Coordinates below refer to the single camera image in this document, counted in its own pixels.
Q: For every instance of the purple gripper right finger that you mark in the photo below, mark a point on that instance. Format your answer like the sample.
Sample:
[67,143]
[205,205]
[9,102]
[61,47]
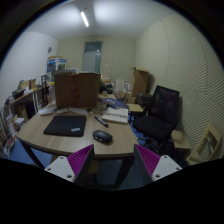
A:
[152,166]

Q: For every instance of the blue book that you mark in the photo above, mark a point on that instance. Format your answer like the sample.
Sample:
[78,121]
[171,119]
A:
[115,104]

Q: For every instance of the black mouse pad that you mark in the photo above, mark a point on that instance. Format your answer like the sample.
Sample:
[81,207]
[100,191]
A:
[70,126]

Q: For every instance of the black computer mouse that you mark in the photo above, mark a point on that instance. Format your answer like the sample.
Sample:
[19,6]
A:
[102,136]

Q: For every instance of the tall cardboard box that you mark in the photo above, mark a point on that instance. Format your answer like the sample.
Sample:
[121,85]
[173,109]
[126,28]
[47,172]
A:
[139,81]

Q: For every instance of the brown cardboard box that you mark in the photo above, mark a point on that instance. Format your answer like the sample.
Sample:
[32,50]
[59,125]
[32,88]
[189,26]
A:
[77,90]

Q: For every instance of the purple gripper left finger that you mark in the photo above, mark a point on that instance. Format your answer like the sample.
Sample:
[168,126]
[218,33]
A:
[73,168]

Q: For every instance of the wooden frame piece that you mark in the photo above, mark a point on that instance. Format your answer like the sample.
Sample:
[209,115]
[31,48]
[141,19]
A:
[208,146]

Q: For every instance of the blue white box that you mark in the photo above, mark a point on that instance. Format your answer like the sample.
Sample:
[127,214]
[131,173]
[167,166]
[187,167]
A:
[56,63]

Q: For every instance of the wooden table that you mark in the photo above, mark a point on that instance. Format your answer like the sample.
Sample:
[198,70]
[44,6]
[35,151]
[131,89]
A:
[31,137]

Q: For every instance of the black pen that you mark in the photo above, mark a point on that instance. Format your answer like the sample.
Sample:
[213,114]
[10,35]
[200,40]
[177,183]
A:
[101,121]

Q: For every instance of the ceiling light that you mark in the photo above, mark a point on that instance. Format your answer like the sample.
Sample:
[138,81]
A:
[84,19]

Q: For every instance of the door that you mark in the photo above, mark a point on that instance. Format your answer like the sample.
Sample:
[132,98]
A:
[92,57]

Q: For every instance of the black office chair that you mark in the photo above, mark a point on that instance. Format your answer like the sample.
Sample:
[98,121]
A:
[161,119]

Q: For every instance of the wooden shelf unit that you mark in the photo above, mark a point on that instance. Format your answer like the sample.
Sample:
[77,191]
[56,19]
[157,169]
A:
[18,108]

